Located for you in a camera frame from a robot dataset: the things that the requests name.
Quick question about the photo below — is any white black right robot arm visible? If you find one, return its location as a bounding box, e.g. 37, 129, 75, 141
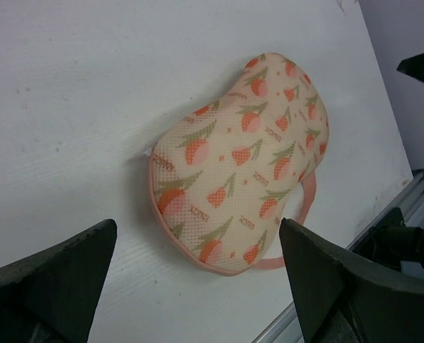
353, 53, 424, 272

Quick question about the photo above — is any floral mesh laundry bag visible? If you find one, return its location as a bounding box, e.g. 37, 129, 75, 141
148, 53, 330, 277

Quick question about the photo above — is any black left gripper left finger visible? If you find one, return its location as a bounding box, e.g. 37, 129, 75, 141
0, 219, 117, 342

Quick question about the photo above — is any aluminium mounting rail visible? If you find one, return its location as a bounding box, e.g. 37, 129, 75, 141
258, 169, 424, 342

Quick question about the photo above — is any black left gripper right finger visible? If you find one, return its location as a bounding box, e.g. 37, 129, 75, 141
279, 219, 424, 342

